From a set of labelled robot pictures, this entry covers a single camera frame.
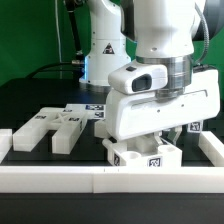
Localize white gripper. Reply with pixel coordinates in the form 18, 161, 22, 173
105, 69, 220, 146

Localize white chair seat part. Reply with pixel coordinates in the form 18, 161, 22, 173
102, 135, 182, 168

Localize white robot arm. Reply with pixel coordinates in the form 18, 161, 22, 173
81, 0, 224, 140

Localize white chair back part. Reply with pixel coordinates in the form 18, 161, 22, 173
13, 108, 87, 154

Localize white tagged cube far right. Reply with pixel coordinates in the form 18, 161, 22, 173
187, 121, 203, 133

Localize white paper tag sheet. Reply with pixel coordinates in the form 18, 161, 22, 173
64, 104, 106, 119

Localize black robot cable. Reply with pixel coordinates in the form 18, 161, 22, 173
25, 0, 86, 79

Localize white front fence wall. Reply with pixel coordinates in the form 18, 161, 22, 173
0, 166, 224, 193

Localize white left fence wall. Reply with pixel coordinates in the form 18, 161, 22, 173
0, 129, 12, 163

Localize white thin cable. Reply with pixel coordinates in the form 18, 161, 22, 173
54, 0, 64, 80

